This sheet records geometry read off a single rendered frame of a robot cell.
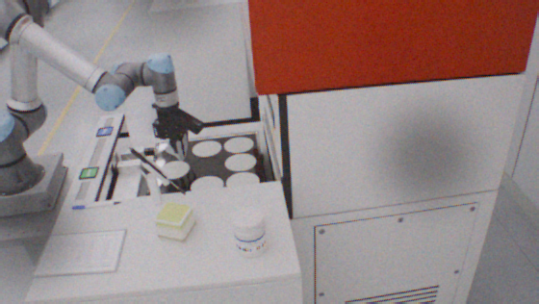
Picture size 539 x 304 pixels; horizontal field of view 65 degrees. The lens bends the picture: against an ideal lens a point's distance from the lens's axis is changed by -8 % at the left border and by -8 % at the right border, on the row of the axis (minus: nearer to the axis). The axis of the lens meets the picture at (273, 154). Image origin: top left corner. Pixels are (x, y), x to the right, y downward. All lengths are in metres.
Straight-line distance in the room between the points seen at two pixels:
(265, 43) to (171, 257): 0.54
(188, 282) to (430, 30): 0.83
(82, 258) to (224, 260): 0.35
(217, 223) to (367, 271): 0.64
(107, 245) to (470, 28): 1.05
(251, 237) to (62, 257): 0.47
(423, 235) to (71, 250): 1.06
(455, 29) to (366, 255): 0.76
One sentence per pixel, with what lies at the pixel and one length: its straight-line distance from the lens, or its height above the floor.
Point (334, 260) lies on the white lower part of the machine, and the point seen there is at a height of 0.62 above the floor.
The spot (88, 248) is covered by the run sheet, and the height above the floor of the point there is 0.97.
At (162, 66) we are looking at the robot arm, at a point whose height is 1.24.
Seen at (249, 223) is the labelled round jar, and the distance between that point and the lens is 0.99.
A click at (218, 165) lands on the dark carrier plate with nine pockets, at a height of 0.90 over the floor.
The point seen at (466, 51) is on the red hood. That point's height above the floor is 1.30.
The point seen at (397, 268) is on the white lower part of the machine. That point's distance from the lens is 1.63.
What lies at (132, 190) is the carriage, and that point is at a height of 0.88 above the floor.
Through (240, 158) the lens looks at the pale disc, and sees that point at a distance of 1.50.
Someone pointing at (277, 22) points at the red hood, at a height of 1.41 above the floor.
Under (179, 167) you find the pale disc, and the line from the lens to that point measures 1.50.
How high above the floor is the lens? 1.71
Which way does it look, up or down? 33 degrees down
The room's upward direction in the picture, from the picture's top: 4 degrees counter-clockwise
